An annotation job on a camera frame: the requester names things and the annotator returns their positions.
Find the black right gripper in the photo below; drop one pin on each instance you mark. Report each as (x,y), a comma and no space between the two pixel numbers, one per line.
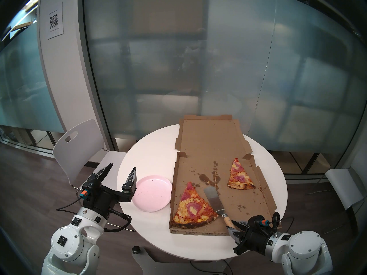
(255,238)

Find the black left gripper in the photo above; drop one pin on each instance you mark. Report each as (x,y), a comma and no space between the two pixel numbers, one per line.
(104,201)

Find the large ham pineapple pizza slice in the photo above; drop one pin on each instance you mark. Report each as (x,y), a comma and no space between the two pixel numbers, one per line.
(192,208)

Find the pink plastic plate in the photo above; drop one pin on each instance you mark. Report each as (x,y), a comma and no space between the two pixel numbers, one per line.
(152,192)

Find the small ham pineapple pizza slice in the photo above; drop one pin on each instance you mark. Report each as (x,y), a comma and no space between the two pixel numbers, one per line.
(239,177)

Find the open brown cardboard pizza box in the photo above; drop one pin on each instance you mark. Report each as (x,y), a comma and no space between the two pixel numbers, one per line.
(212,145)

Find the black star knob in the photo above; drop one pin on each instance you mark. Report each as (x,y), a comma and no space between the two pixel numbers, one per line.
(135,250)

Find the white plastic chair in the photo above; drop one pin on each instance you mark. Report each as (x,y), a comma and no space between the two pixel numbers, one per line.
(344,185)

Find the white QR code paper sign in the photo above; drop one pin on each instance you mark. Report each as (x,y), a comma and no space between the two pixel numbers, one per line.
(54,31)

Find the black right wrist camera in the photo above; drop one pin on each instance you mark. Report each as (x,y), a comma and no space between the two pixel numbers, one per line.
(258,221)

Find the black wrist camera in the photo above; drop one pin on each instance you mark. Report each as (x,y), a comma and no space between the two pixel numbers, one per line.
(91,186)
(258,221)

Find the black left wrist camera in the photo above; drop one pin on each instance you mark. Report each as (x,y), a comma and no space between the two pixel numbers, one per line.
(91,186)

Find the black metal shelf frame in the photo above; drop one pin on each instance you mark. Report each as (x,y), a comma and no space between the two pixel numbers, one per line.
(312,163)
(51,138)

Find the grey metal base plate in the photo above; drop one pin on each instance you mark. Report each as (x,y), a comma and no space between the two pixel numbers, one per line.
(152,265)

